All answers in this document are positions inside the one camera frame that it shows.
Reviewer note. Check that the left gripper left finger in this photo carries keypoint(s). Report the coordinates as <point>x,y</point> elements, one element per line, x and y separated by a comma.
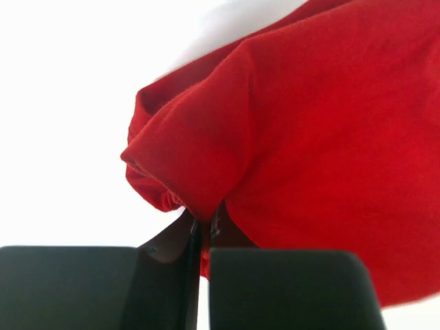
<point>154,286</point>

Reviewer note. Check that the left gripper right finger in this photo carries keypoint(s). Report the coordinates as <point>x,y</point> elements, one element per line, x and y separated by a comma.
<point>251,288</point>

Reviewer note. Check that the red t shirt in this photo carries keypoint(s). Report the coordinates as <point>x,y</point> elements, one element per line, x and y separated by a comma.
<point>320,131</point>

